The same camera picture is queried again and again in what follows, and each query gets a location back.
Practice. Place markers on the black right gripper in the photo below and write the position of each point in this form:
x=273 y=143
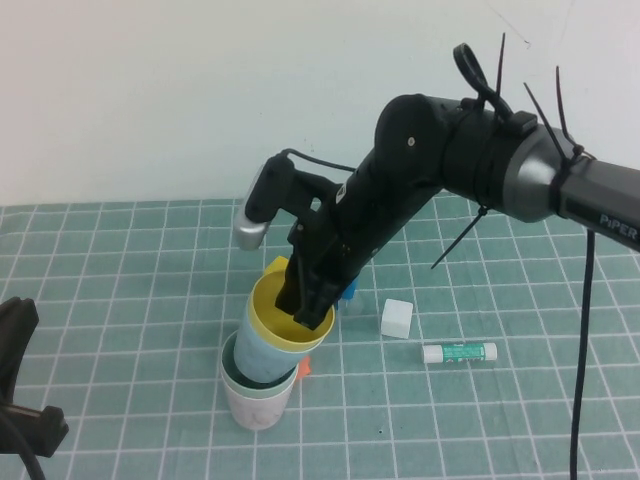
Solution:
x=350 y=225

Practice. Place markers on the yellow plastic cup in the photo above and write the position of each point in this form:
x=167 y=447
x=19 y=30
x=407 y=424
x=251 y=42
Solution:
x=285 y=334

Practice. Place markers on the light blue plastic cup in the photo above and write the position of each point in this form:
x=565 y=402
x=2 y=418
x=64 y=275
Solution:
x=260 y=355

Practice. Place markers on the green plastic cup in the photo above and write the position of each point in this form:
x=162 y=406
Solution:
x=227 y=360

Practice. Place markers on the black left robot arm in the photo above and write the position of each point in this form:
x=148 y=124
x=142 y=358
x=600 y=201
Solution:
x=15 y=325

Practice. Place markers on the yellow cube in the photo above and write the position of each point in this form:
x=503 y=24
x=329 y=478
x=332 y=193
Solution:
x=276 y=265

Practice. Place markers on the blue paper cone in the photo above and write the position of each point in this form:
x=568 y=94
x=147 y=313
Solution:
x=350 y=290

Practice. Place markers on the orange cube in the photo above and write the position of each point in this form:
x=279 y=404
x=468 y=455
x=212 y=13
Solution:
x=304 y=369

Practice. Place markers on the white cube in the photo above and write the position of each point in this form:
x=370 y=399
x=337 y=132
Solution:
x=396 y=320

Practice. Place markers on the white green glue stick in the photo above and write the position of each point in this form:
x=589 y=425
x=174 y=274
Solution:
x=460 y=352

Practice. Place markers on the black zip tie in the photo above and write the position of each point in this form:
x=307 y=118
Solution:
x=460 y=237
x=501 y=65
x=561 y=100
x=542 y=110

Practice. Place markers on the teal checked tablecloth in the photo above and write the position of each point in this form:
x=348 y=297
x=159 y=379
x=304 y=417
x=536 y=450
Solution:
x=125 y=300

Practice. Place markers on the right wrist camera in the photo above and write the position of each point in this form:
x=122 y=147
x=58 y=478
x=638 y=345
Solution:
x=260 y=210

